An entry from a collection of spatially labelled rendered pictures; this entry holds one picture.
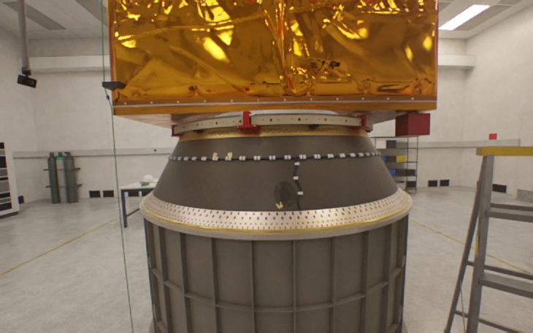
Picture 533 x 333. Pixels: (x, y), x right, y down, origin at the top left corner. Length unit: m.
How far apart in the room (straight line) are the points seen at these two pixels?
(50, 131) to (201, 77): 8.50
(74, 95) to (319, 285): 8.83
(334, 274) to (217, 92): 1.12
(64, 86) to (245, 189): 8.68
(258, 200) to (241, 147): 0.32
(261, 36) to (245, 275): 1.25
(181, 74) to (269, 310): 1.28
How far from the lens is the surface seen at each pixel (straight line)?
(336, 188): 1.08
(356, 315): 1.36
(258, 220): 0.94
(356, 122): 1.38
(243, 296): 1.13
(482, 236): 1.40
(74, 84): 9.14
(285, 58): 1.28
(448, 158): 9.53
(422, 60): 1.56
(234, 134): 1.17
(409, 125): 1.54
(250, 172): 1.03
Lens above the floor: 1.52
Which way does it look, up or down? 5 degrees down
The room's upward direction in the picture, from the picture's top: 1 degrees counter-clockwise
